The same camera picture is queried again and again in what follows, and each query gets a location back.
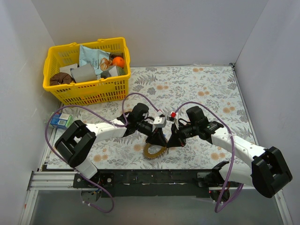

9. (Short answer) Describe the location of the light blue chips bag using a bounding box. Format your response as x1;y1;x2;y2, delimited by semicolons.
79;45;112;75

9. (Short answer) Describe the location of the white box in basket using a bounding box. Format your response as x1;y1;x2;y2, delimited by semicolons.
60;63;79;75

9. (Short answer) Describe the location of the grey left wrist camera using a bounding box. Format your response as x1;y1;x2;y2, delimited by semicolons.
153;114;166;128

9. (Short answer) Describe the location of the orange fruit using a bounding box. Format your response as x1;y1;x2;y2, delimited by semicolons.
112;57;125;68

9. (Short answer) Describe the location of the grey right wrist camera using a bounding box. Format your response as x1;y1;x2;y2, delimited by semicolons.
166;111;178;122

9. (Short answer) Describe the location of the grey cardboard box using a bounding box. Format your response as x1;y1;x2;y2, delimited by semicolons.
71;64;97;83

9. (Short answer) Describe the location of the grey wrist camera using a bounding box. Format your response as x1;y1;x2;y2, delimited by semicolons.
166;111;178;122
153;114;166;128

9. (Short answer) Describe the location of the green blue carton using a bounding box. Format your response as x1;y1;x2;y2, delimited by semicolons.
49;112;74;130

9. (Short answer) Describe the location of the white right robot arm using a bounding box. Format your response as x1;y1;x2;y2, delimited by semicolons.
167;106;293;198

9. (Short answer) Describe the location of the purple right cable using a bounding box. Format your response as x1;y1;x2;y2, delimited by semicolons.
171;101;244;213

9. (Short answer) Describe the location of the brown round bun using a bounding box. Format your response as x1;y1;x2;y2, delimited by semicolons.
49;72;75;86

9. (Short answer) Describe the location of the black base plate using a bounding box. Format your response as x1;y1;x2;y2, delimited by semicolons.
72;168;241;197

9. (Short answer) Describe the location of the yellow plastic basket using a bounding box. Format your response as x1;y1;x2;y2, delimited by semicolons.
43;37;131;105

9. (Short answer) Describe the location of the aluminium frame rail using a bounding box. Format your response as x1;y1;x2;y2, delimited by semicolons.
20;170;293;225

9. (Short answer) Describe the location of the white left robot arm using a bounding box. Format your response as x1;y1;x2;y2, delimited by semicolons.
54;103;167;188

